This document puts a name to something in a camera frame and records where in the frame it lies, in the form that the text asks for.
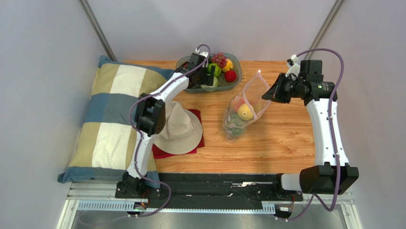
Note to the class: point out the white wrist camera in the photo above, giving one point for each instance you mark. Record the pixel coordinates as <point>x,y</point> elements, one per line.
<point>294,67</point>
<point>202,54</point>

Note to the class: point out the purple grapes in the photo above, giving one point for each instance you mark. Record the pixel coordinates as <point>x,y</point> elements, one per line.
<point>220,59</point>

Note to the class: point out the green apple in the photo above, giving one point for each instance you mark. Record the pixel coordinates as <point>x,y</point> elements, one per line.
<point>214,69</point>

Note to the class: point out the right aluminium frame post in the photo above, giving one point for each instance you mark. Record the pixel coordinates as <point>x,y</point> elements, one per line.
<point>328,22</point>

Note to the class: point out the clear zip top bag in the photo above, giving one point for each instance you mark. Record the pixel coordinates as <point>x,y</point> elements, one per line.
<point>252,93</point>

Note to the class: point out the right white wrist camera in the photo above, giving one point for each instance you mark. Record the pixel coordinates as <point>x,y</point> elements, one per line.
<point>294,67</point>

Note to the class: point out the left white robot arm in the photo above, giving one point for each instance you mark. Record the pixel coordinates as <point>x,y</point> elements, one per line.
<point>147,117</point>

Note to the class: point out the beige bucket hat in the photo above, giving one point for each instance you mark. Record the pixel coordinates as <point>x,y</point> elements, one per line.
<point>180,124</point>

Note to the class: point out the red cloth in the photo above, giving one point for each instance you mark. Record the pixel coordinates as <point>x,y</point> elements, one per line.
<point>185,147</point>

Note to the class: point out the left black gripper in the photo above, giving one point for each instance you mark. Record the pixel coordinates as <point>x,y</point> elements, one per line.
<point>208,79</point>

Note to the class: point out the left aluminium frame post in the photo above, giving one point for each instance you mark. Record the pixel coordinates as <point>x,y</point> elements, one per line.
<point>92,19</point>

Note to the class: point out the orange peach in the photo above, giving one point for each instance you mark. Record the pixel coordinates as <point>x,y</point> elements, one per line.
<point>237,103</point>

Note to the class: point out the aluminium frame post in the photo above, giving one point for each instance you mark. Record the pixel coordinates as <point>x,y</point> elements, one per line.
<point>92,19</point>
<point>328,22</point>

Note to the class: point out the yellow pear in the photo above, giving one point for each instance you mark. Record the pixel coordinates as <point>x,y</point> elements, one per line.
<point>245,113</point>

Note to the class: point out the checked blue beige pillow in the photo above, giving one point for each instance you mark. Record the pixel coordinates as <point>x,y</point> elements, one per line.
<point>107,141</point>

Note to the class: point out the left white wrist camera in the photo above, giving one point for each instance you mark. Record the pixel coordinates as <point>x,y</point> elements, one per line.
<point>202,54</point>

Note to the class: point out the grey plastic basket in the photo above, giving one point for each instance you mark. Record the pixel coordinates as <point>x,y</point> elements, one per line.
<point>220,84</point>

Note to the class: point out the red tomato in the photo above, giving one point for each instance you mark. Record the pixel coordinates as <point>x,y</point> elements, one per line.
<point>230,76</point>

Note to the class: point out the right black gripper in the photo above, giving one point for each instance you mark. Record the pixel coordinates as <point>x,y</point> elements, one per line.
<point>280,88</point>

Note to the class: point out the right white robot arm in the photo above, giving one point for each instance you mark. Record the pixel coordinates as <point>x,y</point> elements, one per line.
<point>332,173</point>

